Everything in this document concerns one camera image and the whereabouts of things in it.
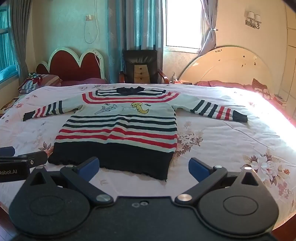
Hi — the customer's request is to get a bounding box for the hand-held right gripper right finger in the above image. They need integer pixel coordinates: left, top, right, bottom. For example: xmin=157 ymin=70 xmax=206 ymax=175
xmin=174 ymin=158 xmax=266 ymax=206

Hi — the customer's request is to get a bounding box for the small wooden drawer chest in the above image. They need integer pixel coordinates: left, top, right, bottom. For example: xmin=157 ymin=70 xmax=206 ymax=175
xmin=134 ymin=64 xmax=150 ymax=83

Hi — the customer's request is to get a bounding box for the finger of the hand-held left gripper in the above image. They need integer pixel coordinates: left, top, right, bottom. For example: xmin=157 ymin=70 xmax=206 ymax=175
xmin=0 ymin=151 xmax=48 ymax=167
xmin=0 ymin=146 xmax=16 ymax=158

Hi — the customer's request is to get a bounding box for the white hanging cable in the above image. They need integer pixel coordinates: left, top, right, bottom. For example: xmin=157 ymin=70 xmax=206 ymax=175
xmin=84 ymin=0 xmax=99 ymax=44

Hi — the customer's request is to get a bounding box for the tied grey curtain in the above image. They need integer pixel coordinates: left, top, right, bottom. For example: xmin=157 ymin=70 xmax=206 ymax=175
xmin=199 ymin=0 xmax=219 ymax=56

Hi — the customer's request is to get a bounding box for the red heart-shaped headboard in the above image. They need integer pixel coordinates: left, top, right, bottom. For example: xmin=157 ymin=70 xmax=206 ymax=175
xmin=36 ymin=47 xmax=107 ymax=81

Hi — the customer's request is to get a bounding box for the teal curtain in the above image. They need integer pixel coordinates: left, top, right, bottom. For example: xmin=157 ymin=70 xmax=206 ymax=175
xmin=107 ymin=0 xmax=166 ymax=84

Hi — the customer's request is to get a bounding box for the striped pillow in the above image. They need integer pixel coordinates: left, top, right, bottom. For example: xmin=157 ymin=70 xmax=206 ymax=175
xmin=18 ymin=73 xmax=63 ymax=93

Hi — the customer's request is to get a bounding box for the bright window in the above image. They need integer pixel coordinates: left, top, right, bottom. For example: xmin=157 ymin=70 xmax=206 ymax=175
xmin=165 ymin=0 xmax=204 ymax=50

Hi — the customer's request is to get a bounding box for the striped knit sweater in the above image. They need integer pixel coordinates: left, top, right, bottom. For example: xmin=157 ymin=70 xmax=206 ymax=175
xmin=23 ymin=86 xmax=248 ymax=181

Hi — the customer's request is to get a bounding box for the floral white bedspread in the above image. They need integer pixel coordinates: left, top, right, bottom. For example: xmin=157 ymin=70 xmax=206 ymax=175
xmin=0 ymin=83 xmax=296 ymax=232

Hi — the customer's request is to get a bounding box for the magenta pillow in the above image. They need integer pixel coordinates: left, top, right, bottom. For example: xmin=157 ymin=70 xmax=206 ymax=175
xmin=61 ymin=77 xmax=108 ymax=87

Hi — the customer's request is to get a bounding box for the pink pillow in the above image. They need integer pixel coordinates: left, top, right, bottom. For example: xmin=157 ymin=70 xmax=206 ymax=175
xmin=196 ymin=80 xmax=247 ymax=90

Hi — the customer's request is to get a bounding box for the black leather armchair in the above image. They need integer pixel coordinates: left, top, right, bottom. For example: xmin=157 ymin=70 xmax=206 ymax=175
xmin=120 ymin=49 xmax=167 ymax=84

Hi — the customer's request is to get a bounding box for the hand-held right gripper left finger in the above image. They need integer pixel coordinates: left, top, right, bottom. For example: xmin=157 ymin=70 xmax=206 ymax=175
xmin=22 ymin=157 xmax=114 ymax=207

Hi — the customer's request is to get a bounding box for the red patterned cloth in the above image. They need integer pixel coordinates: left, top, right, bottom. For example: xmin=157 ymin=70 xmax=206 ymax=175
xmin=245 ymin=78 xmax=275 ymax=100

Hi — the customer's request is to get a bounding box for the cream round headboard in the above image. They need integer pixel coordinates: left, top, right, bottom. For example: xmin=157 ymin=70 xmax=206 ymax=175
xmin=179 ymin=46 xmax=274 ymax=92

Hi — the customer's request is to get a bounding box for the double wall lamp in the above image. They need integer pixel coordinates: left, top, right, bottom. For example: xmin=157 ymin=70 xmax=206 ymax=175
xmin=245 ymin=10 xmax=262 ymax=30

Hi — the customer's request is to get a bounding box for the green-framed window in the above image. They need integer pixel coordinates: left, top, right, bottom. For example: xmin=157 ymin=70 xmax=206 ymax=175
xmin=0 ymin=5 xmax=19 ymax=80

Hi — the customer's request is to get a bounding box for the cream wardrobe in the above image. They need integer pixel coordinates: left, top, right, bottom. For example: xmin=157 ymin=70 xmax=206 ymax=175
xmin=285 ymin=0 xmax=296 ymax=102

